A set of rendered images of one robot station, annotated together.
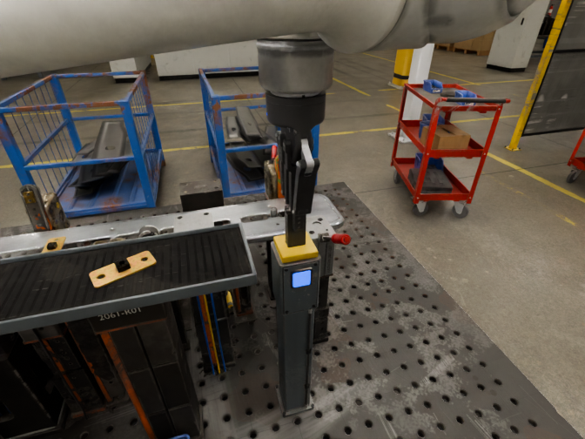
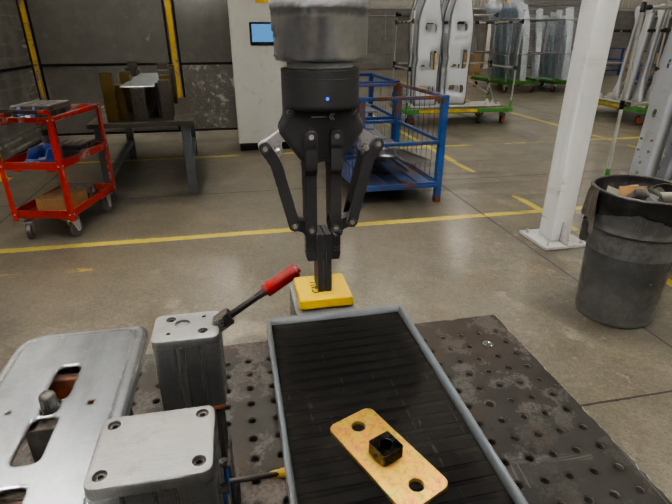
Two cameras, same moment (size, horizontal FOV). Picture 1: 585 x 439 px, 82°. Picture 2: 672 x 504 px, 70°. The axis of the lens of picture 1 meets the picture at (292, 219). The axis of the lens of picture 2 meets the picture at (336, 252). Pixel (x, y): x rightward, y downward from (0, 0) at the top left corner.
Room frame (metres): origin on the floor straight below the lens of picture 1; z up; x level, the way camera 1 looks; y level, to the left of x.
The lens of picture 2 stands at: (0.38, 0.48, 1.42)
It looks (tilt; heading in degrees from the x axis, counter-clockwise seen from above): 24 degrees down; 275
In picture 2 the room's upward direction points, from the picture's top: straight up
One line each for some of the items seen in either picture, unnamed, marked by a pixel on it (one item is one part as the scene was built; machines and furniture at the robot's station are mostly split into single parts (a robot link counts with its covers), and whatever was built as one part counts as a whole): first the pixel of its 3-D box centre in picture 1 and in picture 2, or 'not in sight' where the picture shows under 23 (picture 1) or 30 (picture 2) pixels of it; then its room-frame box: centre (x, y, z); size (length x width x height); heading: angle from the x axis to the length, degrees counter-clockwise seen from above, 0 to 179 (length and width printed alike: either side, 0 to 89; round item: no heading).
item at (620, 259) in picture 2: not in sight; (627, 252); (-0.97, -1.97, 0.36); 0.54 x 0.50 x 0.73; 16
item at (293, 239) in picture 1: (296, 226); (325, 258); (0.43, -0.01, 1.19); 0.03 x 0.01 x 0.07; 106
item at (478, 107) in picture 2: not in sight; (452, 68); (-0.89, -8.51, 0.88); 1.91 x 1.00 x 1.76; 14
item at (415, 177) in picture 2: not in sight; (380, 139); (0.33, -4.30, 0.47); 1.20 x 0.80 x 0.95; 108
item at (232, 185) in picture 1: (254, 131); not in sight; (3.04, 0.35, 0.47); 1.20 x 0.80 x 0.95; 17
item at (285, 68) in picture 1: (295, 65); (319, 33); (0.44, 0.00, 1.42); 0.09 x 0.09 x 0.06
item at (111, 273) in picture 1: (123, 266); (385, 450); (0.37, 0.24, 1.17); 0.08 x 0.04 x 0.01; 129
